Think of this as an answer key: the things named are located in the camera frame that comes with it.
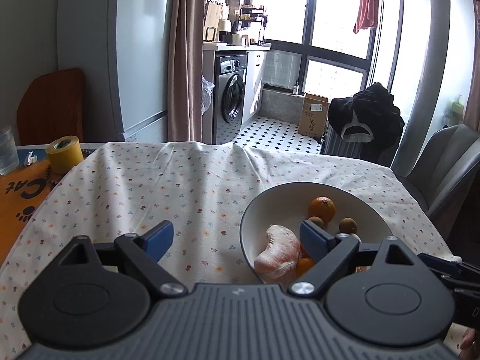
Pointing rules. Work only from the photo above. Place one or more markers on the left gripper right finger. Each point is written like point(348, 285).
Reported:
point(331, 256)

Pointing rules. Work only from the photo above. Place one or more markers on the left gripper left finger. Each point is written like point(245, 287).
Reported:
point(139, 256)

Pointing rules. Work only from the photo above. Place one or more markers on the small kumquat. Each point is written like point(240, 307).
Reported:
point(303, 266)

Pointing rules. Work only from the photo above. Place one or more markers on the large orange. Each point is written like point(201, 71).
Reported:
point(303, 252)

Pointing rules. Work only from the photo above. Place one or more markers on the peeled orange mandarin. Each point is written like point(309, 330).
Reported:
point(362, 269)

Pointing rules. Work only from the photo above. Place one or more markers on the white kitchen cabinet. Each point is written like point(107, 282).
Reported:
point(253, 84)

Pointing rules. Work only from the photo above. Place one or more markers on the black kitchen shelf rack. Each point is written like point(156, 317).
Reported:
point(252, 21)

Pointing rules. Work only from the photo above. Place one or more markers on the person's right hand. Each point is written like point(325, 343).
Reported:
point(470, 345)

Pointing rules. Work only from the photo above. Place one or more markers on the white ceramic bowl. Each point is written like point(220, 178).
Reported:
point(287, 205)

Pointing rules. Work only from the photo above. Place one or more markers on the floral white tablecloth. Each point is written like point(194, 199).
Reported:
point(203, 190)

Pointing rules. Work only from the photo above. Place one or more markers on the yellow tape roll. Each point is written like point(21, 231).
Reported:
point(63, 154)

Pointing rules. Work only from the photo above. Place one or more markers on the grey leather chair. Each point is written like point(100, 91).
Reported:
point(442, 174)

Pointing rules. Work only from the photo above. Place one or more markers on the cardboard box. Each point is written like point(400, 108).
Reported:
point(313, 116)

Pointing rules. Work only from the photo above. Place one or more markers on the orange cat placemat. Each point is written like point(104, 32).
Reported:
point(26, 194)

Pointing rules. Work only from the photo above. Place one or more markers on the black clothing on chair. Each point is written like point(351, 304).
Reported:
point(370, 122)

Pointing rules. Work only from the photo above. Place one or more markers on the clear glass far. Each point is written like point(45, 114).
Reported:
point(9, 159)

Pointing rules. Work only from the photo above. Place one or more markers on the white plastic bag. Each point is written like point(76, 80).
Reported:
point(207, 94)

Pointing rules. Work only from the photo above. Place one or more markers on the grey washing machine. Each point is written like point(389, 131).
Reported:
point(229, 93)

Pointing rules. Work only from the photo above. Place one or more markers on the white refrigerator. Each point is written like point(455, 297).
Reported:
point(121, 46)

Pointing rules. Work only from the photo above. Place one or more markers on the wooden cutting board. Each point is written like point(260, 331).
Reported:
point(213, 14)

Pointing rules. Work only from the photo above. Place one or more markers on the red hanging towel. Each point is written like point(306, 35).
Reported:
point(367, 16)

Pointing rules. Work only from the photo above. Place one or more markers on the brown curtain left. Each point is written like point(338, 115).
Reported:
point(184, 84)

